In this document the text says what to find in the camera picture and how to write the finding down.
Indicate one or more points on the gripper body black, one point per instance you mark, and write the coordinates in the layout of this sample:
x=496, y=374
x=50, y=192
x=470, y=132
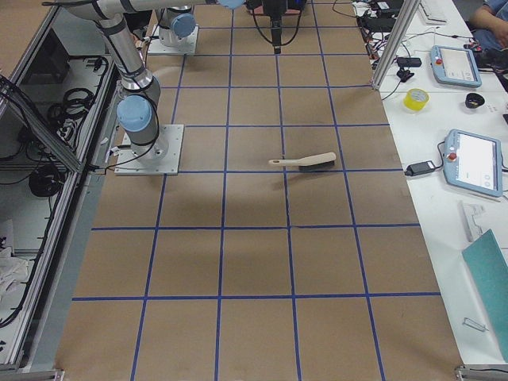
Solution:
x=275, y=25

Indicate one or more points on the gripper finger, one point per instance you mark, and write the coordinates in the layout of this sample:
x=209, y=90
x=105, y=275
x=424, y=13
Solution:
x=276, y=34

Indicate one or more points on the beige hand brush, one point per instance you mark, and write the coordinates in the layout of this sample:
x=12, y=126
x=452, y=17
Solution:
x=308, y=163

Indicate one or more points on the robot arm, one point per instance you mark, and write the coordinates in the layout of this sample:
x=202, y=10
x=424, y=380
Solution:
x=175, y=24
x=109, y=16

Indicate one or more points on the bin with black bag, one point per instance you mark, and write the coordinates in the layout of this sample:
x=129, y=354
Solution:
x=294, y=6

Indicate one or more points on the yellow tape roll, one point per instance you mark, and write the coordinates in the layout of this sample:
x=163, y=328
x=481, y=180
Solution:
x=416, y=99

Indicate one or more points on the blue teach pendant far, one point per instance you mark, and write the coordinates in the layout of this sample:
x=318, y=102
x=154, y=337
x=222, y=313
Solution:
x=454, y=66

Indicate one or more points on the blue teach pendant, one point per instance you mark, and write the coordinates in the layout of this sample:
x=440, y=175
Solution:
x=473, y=162
x=454, y=66

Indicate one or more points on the black power brick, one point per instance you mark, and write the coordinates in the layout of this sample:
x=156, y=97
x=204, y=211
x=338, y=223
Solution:
x=421, y=168

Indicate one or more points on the blue teach pendant near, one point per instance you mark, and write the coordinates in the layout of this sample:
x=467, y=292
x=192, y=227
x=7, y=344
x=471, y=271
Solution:
x=473, y=162

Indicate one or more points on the teal board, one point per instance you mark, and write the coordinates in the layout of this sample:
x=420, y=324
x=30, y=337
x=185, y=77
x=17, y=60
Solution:
x=488, y=269

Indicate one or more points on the white crumpled cloth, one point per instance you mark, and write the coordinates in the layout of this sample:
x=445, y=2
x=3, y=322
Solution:
x=14, y=276

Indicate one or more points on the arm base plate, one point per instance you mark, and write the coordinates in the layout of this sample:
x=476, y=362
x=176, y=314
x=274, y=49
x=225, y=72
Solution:
x=161, y=159
x=173, y=46

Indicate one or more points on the aluminium frame post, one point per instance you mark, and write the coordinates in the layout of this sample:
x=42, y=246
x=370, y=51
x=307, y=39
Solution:
x=401, y=25

